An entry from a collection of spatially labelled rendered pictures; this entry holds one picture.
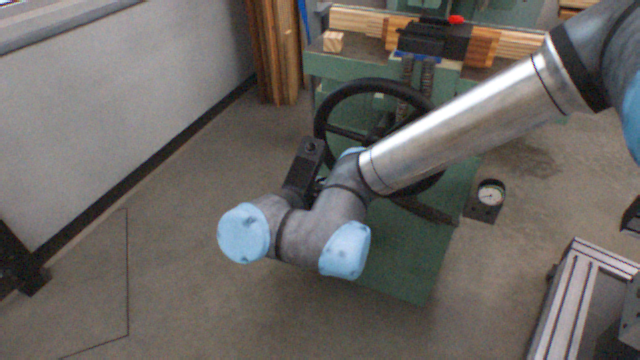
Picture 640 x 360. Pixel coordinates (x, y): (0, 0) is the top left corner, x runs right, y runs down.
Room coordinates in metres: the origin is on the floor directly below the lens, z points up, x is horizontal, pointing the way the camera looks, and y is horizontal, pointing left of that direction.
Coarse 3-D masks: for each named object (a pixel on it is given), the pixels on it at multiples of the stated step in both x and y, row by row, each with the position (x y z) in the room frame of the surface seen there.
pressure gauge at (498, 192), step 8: (480, 184) 0.63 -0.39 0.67; (488, 184) 0.62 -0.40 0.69; (496, 184) 0.61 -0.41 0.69; (504, 184) 0.62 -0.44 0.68; (480, 192) 0.62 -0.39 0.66; (488, 192) 0.61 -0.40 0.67; (496, 192) 0.61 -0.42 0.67; (504, 192) 0.60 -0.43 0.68; (480, 200) 0.61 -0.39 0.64; (488, 200) 0.61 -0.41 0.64; (496, 200) 0.60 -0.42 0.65; (504, 200) 0.59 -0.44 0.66
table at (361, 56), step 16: (336, 32) 0.99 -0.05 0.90; (352, 32) 0.99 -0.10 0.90; (320, 48) 0.88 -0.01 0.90; (352, 48) 0.88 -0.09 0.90; (368, 48) 0.88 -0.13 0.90; (384, 48) 0.88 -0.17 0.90; (304, 64) 0.87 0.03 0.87; (320, 64) 0.85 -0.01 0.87; (336, 64) 0.83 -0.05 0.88; (352, 64) 0.82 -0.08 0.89; (368, 64) 0.80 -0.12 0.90; (384, 64) 0.79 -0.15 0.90; (496, 64) 0.79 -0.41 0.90; (464, 80) 0.72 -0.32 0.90; (480, 80) 0.71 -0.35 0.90
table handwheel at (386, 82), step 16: (352, 80) 0.63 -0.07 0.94; (368, 80) 0.61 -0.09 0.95; (384, 80) 0.60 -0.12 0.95; (336, 96) 0.63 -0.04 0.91; (400, 96) 0.58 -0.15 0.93; (416, 96) 0.58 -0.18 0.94; (320, 112) 0.64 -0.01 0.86; (416, 112) 0.58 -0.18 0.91; (320, 128) 0.65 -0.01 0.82; (336, 128) 0.64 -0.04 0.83; (384, 128) 0.62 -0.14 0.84; (368, 144) 0.59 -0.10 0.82; (336, 160) 0.64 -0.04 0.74; (432, 176) 0.55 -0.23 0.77; (400, 192) 0.57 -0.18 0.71; (416, 192) 0.56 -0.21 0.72
